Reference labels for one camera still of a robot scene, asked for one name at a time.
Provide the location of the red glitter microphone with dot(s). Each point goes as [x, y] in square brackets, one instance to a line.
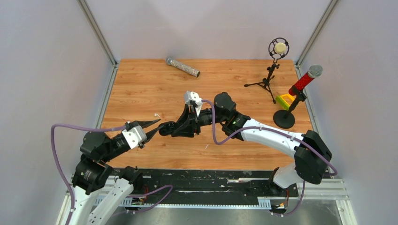
[313, 72]

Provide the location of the black earbuds charging case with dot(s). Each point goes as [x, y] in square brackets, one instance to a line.
[167, 128]

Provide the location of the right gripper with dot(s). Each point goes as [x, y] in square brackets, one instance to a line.
[187, 129]

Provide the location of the black round-base microphone stand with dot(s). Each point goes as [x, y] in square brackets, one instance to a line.
[284, 118]

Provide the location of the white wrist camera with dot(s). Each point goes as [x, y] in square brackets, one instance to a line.
[135, 137]
[192, 98]

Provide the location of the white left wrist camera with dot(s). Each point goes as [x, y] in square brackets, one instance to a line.
[135, 137]

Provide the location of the silver glitter microphone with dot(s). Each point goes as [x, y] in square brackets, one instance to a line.
[181, 66]

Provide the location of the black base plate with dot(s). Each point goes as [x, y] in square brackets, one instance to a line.
[208, 187]

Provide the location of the black tripod microphone stand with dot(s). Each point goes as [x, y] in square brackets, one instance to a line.
[277, 49]

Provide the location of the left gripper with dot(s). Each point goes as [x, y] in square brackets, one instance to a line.
[143, 124]

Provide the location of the yellow green toy block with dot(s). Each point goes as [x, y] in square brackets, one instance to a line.
[285, 100]

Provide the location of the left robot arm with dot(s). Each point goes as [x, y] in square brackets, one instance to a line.
[92, 172]

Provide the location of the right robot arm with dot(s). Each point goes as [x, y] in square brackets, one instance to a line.
[310, 153]

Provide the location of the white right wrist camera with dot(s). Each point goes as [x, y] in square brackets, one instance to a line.
[192, 98]

